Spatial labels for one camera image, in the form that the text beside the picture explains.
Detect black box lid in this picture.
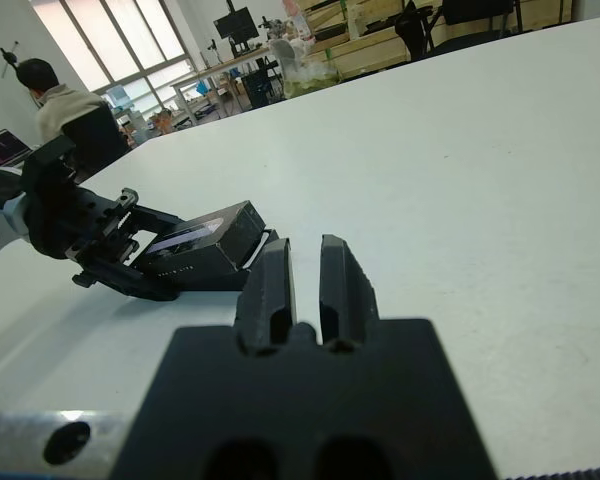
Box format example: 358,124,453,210
129,200,270,282

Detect black tripod stand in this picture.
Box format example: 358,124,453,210
0,41,22,80

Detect open silver laptop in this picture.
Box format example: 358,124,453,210
0,128,34,169

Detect seated person beige hoodie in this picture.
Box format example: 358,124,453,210
17,58,110,149

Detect large glass window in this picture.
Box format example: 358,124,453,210
29,0,196,99

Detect black box white lining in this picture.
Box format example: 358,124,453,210
169,227,282,294

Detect white crumpled plastic bag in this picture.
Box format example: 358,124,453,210
269,38,312,76

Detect black computer tower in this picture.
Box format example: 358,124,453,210
242,69,275,109

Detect black swivel chair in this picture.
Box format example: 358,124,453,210
61,103,132,176

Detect wooden desk white legs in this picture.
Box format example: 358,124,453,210
171,43,284,124

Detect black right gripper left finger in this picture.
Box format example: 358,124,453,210
234,237,298,357

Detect light wooden crate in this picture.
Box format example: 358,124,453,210
514,0,575,25
324,42,414,81

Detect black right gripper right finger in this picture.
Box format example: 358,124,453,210
318,234,382,352

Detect olive green plastic bag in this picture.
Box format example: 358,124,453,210
282,58,342,100

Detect black upright post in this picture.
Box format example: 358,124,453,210
396,0,434,62

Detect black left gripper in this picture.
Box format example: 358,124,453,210
26,181,189,303

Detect black computer monitor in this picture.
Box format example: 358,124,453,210
213,10,261,55

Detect pink white package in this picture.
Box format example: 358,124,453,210
281,0,315,42

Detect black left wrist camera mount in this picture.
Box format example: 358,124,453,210
21,133,79,201

